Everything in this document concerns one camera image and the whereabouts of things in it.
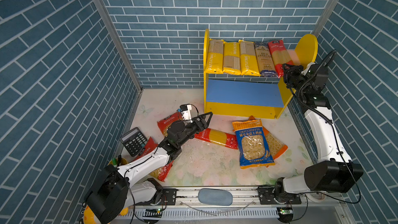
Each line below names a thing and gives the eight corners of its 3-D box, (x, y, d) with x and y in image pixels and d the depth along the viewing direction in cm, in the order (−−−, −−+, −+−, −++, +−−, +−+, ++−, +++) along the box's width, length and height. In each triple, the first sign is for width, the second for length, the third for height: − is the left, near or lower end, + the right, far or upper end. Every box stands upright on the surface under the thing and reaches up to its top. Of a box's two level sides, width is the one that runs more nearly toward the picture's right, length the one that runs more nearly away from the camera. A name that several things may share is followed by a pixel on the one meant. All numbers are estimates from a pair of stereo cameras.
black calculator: (120, 140, 94) (118, 138, 92) (138, 128, 100) (137, 126, 97) (133, 158, 87) (130, 156, 85) (151, 144, 93) (150, 142, 90)
